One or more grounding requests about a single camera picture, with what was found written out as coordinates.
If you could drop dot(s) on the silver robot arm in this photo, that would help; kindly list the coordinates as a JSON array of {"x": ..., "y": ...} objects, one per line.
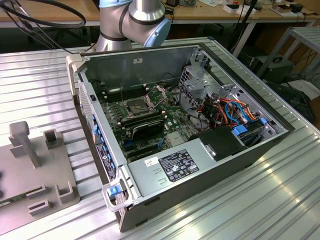
[{"x": 145, "y": 20}]

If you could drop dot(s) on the CPU socket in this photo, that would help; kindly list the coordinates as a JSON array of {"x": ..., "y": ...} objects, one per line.
[{"x": 136, "y": 108}]

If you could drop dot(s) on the black graphics card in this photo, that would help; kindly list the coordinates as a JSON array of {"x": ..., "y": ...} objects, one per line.
[{"x": 150, "y": 130}]

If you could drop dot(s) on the green motherboard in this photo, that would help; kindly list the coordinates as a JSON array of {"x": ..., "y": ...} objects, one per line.
[{"x": 175, "y": 117}]

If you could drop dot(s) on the black RAM slot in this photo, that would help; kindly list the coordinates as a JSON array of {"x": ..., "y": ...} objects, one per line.
[
  {"x": 132, "y": 96},
  {"x": 142, "y": 118},
  {"x": 132, "y": 88},
  {"x": 142, "y": 121},
  {"x": 132, "y": 91}
]

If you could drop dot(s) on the silver chipset heatsink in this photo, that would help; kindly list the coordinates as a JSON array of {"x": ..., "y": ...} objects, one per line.
[{"x": 175, "y": 139}]

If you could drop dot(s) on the black expansion slot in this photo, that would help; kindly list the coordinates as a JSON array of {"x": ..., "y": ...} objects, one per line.
[{"x": 141, "y": 148}]

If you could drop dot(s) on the blue expansion slot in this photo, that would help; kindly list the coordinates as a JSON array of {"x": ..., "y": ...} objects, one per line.
[{"x": 128, "y": 144}]

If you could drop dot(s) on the silver metal drive cage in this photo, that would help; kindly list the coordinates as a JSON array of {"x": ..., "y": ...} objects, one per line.
[{"x": 197, "y": 83}]

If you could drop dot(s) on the silver power supply unit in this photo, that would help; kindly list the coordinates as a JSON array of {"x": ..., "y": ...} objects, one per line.
[{"x": 147, "y": 180}]

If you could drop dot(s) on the white label sticker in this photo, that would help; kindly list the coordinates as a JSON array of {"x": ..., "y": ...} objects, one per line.
[{"x": 138, "y": 60}]

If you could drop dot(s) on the black plastic fan shroud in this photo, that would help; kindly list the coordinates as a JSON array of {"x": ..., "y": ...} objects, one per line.
[{"x": 220, "y": 142}]

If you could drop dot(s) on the hard disk in blue carrier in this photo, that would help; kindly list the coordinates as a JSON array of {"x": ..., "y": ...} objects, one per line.
[{"x": 238, "y": 130}]

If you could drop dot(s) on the open PC case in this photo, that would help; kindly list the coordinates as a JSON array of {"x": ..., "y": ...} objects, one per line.
[{"x": 212, "y": 185}]

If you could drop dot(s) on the blue plastic latch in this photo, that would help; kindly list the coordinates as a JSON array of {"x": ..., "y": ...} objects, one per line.
[{"x": 113, "y": 191}]

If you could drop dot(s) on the wooden desk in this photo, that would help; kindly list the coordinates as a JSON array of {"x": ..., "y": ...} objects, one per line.
[{"x": 215, "y": 15}]

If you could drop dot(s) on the grey parts rack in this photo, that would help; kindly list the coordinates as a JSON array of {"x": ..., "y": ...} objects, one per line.
[{"x": 45, "y": 170}]

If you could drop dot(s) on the dark flat panel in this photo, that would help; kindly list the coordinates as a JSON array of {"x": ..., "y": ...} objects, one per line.
[{"x": 295, "y": 100}]

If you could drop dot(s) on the white cardboard box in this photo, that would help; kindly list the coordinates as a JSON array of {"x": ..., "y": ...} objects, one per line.
[{"x": 247, "y": 11}]

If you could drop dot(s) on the green RAM stick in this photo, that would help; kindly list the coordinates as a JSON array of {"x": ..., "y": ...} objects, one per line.
[{"x": 17, "y": 198}]

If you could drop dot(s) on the black power adaptor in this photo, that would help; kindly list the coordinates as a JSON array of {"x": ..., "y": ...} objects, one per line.
[{"x": 298, "y": 8}]

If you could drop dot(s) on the grey metal shelf frame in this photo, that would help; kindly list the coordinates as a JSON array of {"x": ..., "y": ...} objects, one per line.
[{"x": 306, "y": 33}]

